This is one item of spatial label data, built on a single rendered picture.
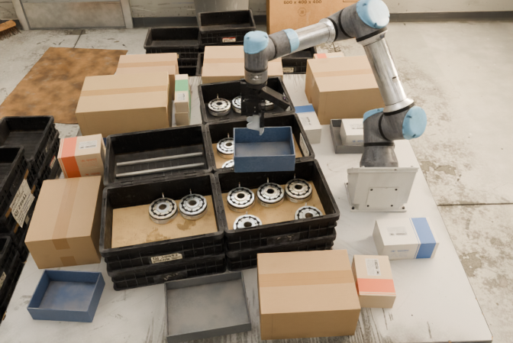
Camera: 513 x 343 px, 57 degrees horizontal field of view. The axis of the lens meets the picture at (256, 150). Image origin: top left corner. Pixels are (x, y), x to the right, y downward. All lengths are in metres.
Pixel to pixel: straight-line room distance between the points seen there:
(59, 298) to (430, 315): 1.25
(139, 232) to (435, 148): 2.32
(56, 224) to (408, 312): 1.25
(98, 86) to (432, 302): 1.71
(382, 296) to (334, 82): 1.08
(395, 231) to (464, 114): 2.20
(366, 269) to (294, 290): 0.30
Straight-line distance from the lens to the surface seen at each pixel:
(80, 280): 1.83
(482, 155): 3.56
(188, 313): 1.68
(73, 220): 1.82
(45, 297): 1.85
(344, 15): 1.81
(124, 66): 2.59
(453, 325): 1.77
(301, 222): 1.61
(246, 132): 1.64
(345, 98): 2.30
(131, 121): 2.24
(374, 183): 1.87
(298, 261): 1.59
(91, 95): 2.33
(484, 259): 2.92
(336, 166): 2.15
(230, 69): 2.40
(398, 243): 1.79
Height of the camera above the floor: 2.15
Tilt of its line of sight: 41 degrees down
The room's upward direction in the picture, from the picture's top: straight up
